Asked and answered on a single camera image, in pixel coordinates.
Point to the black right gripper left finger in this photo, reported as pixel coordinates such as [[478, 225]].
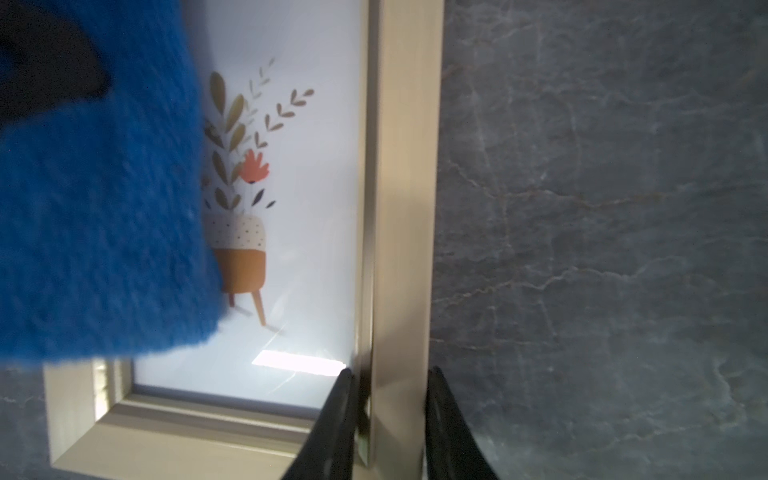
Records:
[[328, 452]]

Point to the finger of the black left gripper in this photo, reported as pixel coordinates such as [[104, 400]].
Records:
[[53, 59]]

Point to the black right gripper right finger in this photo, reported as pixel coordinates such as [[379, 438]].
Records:
[[451, 451]]

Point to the blue microfiber cloth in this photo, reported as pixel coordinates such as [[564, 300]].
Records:
[[102, 245]]

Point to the gold frame with deer print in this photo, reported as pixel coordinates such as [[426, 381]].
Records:
[[98, 426]]

